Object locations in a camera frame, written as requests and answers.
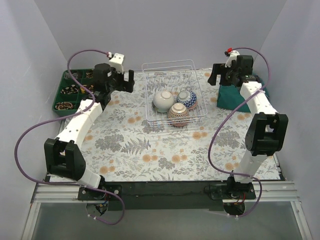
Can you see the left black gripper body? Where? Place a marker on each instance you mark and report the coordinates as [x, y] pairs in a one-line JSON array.
[[125, 80]]

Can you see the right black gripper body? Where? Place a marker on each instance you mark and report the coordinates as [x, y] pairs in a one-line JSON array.
[[221, 74]]

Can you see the plain white bowl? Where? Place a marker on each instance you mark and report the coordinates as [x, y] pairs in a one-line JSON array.
[[163, 101]]

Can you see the blue white patterned bowl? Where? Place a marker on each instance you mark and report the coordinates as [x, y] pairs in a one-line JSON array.
[[188, 98]]

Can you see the white wire dish rack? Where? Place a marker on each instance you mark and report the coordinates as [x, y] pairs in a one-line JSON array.
[[173, 94]]

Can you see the brown geometric patterned bowl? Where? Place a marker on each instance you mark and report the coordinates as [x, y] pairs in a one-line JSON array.
[[178, 113]]

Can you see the red patterned bowl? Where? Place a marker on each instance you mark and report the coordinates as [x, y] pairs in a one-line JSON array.
[[179, 124]]

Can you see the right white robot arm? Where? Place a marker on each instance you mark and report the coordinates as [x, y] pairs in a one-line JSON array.
[[266, 133]]

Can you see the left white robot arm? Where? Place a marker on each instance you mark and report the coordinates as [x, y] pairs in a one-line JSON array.
[[63, 154]]

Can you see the brown patterned rolled tie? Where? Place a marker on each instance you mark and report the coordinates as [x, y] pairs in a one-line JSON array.
[[89, 75]]

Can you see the yellow rolled tie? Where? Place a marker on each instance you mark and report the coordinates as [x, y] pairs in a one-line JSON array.
[[89, 87]]

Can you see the green folded cloth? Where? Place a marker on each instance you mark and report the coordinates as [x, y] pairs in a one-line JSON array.
[[229, 97]]

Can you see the black white rolled tie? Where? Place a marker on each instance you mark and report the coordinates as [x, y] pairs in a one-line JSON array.
[[69, 90]]

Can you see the green compartment tray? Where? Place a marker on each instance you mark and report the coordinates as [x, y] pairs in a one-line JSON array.
[[75, 99]]

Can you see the grey rolled cloth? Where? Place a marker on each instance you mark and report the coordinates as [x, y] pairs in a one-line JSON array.
[[69, 76]]

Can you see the dark floral rolled tie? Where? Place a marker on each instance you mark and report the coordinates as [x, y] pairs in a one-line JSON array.
[[64, 106]]

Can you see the floral table mat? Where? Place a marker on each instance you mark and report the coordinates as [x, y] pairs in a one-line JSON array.
[[122, 147]]

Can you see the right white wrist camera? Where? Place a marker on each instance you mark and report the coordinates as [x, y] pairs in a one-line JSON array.
[[232, 56]]

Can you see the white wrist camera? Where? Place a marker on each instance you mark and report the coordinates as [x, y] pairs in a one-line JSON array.
[[232, 56], [116, 61]]

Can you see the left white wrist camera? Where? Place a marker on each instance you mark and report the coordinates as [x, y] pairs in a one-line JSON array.
[[116, 61]]

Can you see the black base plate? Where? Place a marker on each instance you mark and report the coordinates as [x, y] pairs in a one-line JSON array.
[[167, 195]]

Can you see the aluminium frame rail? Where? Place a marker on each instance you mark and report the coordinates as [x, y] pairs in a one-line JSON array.
[[267, 191]]

